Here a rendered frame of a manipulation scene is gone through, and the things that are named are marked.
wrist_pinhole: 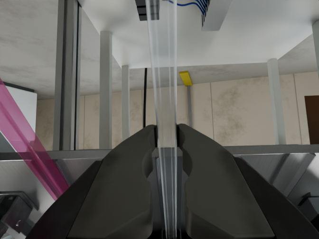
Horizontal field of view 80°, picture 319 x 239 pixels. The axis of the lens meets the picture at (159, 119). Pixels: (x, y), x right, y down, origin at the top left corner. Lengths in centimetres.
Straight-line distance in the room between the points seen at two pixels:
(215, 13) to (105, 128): 41
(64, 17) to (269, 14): 54
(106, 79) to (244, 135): 281
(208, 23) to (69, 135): 43
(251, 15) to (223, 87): 269
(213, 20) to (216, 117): 272
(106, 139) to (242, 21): 52
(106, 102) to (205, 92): 279
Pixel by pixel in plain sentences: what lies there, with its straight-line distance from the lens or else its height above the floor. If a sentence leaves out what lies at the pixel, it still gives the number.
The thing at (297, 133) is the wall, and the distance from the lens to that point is 341.
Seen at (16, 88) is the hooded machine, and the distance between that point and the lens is 376.
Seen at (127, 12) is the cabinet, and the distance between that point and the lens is 59.
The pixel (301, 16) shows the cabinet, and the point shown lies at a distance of 74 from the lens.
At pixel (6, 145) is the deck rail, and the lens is 29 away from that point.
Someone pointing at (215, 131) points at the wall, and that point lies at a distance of 319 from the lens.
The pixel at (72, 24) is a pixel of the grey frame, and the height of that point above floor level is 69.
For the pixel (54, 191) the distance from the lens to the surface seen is 22.
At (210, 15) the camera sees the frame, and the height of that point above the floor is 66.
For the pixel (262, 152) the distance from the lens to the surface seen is 19.
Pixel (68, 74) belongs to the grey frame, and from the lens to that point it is 49.
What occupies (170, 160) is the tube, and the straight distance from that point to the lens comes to 16.
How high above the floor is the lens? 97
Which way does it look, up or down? 7 degrees down
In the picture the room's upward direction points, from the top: 178 degrees clockwise
